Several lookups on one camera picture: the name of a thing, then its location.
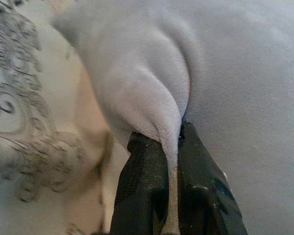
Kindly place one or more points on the beige cloth with grey swirls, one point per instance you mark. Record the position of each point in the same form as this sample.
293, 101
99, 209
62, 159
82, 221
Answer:
19, 122

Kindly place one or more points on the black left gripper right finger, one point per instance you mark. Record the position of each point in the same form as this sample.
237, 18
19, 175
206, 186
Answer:
198, 186

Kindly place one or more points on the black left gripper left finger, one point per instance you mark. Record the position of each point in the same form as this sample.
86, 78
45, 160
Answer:
142, 186

